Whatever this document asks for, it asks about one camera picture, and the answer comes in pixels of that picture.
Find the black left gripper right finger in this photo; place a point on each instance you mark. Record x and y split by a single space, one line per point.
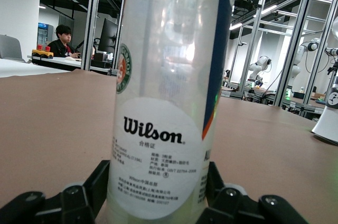
232 205

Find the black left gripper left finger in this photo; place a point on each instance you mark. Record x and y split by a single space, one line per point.
74 203

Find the clear Wilson tennis ball can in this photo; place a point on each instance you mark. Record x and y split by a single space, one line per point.
169 76

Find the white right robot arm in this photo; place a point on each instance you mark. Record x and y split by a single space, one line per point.
327 123

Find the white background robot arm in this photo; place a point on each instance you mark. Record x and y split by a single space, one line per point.
298 63
258 65

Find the white desk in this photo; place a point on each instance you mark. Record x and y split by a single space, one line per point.
39 66

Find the yellow red toy truck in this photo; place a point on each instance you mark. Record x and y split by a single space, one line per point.
42 53

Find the seated person in black jacket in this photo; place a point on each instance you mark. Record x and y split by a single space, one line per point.
62 47

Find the grey chair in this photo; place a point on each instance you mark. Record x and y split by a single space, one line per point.
10 49

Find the black computer monitor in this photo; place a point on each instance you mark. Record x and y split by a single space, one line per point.
107 36

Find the blue drinks fridge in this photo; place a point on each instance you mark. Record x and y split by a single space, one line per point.
45 33

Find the aluminium frame post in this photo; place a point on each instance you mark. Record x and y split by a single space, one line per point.
253 36
91 23
295 39

